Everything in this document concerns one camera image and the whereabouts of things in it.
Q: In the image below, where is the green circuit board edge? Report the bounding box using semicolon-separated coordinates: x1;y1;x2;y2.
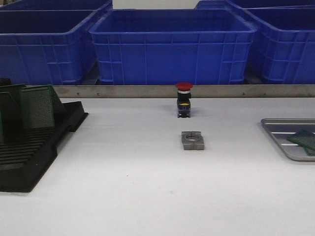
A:
287;129;315;150

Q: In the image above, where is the green perforated circuit board front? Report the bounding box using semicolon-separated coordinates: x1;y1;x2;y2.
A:
303;147;315;156

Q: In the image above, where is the green perforated circuit board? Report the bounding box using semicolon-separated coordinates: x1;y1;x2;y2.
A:
303;147;315;156
20;85;66;129

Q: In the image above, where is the green perforated circuit board middle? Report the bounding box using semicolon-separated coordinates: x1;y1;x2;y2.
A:
20;85;66;129

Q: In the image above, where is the silver metal tray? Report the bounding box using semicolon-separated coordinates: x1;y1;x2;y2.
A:
261;118;315;162

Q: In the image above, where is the black slotted board rack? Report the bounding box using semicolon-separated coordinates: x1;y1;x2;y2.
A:
0;78;89;194

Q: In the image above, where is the red emergency stop button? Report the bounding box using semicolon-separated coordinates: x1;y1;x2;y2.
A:
176;82;193;118

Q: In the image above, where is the grey metal clamp block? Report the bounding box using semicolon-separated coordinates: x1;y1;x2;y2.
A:
181;131;205;150

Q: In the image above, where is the blue centre plastic crate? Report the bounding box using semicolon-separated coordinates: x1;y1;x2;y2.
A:
90;9;255;85

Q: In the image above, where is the blue plastic crate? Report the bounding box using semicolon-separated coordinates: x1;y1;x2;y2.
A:
90;9;255;85
0;10;97;85
244;8;315;84

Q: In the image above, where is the blue far right crate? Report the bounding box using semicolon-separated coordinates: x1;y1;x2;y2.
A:
195;0;315;9

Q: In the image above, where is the blue left plastic crate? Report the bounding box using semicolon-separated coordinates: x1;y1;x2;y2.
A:
0;10;97;85

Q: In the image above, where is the blue right plastic crate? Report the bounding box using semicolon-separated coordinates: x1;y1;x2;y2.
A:
244;8;315;84

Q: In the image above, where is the blue far left crate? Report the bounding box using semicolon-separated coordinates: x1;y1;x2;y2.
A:
0;0;113;15

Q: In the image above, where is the steel table edge rail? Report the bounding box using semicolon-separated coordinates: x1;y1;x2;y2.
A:
54;85;315;98

